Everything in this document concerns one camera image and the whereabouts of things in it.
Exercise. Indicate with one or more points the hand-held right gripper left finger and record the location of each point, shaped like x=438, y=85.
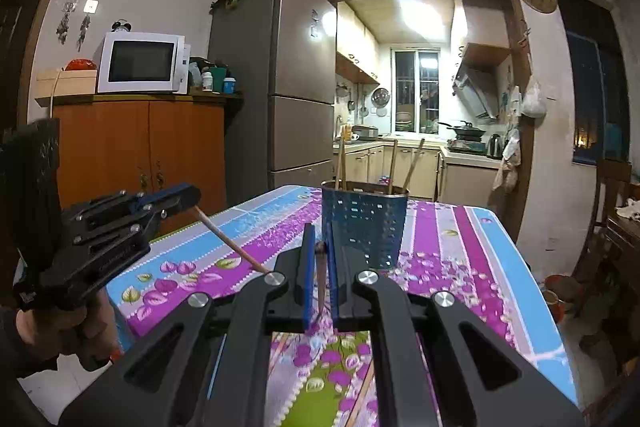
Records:
x=309, y=287

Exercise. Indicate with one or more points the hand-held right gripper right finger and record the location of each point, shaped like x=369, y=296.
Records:
x=336, y=287

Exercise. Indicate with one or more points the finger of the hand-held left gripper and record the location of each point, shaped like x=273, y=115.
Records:
x=170, y=196
x=115, y=237

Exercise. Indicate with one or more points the brown wooden chopstick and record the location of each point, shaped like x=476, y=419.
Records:
x=414, y=164
x=344, y=162
x=393, y=167
x=230, y=237
x=361, y=394
x=320, y=277

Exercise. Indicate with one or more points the blue perforated utensil holder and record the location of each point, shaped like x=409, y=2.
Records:
x=370, y=227

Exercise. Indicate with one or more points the person's left forearm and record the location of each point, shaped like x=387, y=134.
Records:
x=12, y=352

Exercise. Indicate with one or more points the person's left hand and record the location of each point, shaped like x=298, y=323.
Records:
x=100, y=327

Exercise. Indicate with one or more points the orange wooden cabinet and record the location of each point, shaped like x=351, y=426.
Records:
x=185, y=147

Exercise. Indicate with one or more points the floral striped tablecloth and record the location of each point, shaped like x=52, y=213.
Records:
x=450, y=267

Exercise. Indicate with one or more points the small white bottle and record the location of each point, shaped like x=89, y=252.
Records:
x=207, y=81

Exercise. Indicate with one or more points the translucent plastic jug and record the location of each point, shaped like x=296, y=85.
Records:
x=195, y=77

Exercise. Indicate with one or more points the green cup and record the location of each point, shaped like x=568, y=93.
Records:
x=219, y=79

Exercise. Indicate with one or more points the beige box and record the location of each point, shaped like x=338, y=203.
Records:
x=75, y=83

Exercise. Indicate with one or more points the white microwave oven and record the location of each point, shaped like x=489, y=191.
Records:
x=140, y=62

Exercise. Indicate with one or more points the red round object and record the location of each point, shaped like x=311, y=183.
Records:
x=81, y=65

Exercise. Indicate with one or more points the beige kitchen base cabinets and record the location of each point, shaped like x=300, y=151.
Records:
x=465, y=182

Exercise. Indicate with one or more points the brown wooden door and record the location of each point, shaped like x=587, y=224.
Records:
x=30, y=32

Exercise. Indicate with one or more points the small alarm clock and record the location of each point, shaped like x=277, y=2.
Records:
x=121, y=27

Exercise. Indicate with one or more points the grey refrigerator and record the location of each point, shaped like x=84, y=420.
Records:
x=295, y=57

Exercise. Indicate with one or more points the gas stove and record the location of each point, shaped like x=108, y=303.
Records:
x=467, y=147

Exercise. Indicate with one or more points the black wok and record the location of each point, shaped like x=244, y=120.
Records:
x=465, y=131

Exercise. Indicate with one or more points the kitchen window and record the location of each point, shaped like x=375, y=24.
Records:
x=415, y=92

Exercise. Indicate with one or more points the steel electric kettle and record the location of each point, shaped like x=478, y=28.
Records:
x=494, y=147

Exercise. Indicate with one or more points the hanging cloth bags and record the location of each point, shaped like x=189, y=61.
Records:
x=507, y=162

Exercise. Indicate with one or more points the red floor basin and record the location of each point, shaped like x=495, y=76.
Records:
x=562, y=292

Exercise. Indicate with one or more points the steel range hood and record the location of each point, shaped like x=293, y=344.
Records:
x=475, y=92

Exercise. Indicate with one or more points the white hanging plastic bag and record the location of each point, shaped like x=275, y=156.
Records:
x=533, y=102

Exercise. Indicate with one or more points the kitchen ceiling light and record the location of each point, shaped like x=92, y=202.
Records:
x=425, y=19

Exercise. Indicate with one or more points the dark wooden chair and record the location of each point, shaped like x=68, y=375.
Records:
x=612, y=187

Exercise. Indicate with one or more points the white crumpled cloth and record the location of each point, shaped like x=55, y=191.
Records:
x=629, y=209

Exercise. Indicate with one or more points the dark barred window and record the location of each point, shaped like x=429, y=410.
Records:
x=595, y=82

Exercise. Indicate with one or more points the long kitchen wall cabinet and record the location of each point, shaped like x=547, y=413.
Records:
x=355, y=52

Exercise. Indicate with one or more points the wall cabinet above hood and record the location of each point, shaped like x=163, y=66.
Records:
x=482, y=32

